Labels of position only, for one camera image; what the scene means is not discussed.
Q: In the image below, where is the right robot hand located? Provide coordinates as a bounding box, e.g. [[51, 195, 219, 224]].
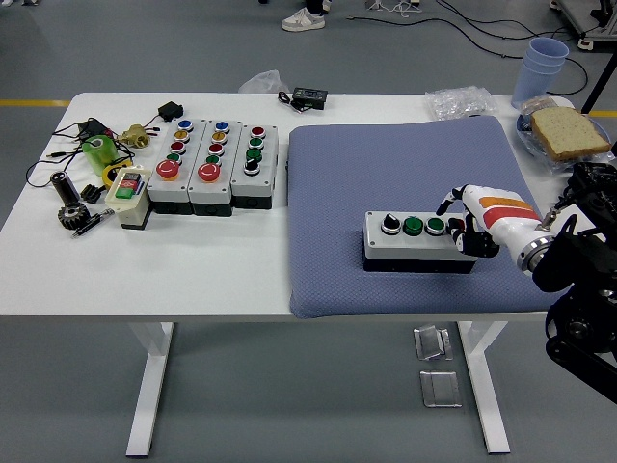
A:
[[435, 184, 550, 259]]

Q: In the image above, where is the grey selector three-button control box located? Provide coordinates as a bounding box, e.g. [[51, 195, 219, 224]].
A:
[[229, 123, 280, 211], [362, 210, 478, 274]]

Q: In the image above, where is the grey five-button emergency stop box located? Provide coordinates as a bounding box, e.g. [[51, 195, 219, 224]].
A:
[[146, 119, 208, 216], [186, 119, 242, 217]]

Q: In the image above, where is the clear plastic wrap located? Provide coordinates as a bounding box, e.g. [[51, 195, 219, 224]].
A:
[[523, 124, 617, 176]]

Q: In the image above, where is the blue plate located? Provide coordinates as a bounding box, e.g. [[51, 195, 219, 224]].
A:
[[514, 113, 612, 160]]

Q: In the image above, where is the black ribbed object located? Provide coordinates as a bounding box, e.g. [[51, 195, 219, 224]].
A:
[[570, 162, 617, 194]]

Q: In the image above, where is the white bread slice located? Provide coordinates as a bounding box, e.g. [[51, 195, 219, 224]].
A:
[[528, 106, 612, 163]]

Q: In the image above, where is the clear plastic blister pack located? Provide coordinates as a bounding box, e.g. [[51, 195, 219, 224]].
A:
[[423, 85, 496, 121]]

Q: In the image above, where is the light blue plastic cup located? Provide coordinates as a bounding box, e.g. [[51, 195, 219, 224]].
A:
[[524, 37, 569, 62], [522, 51, 566, 69], [510, 60, 563, 110]]

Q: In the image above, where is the metal floor plate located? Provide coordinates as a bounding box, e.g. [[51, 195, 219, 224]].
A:
[[413, 325, 454, 362], [418, 369, 463, 409]]

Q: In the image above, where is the blue-grey quilted mat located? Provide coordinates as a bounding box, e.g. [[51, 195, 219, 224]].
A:
[[286, 114, 555, 320]]

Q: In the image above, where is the white table leg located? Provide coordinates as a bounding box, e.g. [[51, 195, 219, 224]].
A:
[[125, 321, 175, 458], [457, 320, 511, 454]]

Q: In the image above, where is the black digital panel meter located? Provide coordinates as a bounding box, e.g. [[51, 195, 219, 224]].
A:
[[291, 86, 329, 111]]

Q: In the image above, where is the clear plastic bag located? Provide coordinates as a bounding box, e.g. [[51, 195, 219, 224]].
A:
[[238, 69, 282, 95]]

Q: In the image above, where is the person's white grey shoe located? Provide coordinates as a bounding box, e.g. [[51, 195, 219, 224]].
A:
[[281, 8, 325, 33]]

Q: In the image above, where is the brass valve fitting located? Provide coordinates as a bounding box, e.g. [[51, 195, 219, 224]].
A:
[[118, 123, 149, 150]]

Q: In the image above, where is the yellow tape roll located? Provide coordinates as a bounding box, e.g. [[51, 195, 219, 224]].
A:
[[100, 161, 129, 187]]

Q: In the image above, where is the green translucent tape roll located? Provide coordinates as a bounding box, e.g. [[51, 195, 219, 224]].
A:
[[80, 134, 120, 177]]

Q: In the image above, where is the black pen-shaped tool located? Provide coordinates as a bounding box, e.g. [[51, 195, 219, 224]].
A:
[[70, 208, 116, 239]]

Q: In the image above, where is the black power adapter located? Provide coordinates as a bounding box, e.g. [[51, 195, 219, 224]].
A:
[[76, 118, 110, 141]]

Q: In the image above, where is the black gear with shaft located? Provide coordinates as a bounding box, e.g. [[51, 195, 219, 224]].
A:
[[50, 172, 91, 232]]

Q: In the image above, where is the looped black floor cable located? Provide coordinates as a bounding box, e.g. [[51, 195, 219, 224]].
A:
[[498, 50, 590, 97]]

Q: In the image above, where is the long black floor cable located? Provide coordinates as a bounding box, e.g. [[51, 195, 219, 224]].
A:
[[346, 0, 573, 42]]

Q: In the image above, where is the metal equipment frame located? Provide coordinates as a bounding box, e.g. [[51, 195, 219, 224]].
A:
[[549, 0, 617, 49]]

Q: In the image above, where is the white floor cable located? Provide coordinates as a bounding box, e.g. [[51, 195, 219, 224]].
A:
[[368, 0, 414, 19]]

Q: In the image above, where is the black meter cable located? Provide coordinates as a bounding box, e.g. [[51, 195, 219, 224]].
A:
[[277, 90, 305, 115]]

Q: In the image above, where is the small black module with wires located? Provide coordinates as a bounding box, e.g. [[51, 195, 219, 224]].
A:
[[144, 101, 184, 136]]

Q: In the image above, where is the white switch box green button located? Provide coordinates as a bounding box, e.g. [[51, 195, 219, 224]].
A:
[[104, 165, 153, 232]]

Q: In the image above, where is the thin black cable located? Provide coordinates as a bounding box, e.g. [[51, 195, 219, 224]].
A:
[[26, 123, 136, 190]]

